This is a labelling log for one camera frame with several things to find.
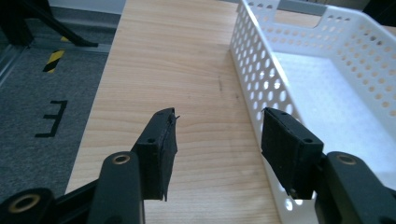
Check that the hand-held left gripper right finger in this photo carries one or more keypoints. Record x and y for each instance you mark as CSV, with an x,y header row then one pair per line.
x,y
288,149

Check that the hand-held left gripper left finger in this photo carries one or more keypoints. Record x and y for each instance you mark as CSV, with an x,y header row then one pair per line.
x,y
157,155

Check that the white perforated plastic basket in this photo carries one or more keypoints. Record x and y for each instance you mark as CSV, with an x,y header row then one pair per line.
x,y
327,102

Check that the black metal stand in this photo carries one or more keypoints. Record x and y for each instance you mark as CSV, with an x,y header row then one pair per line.
x,y
14,18

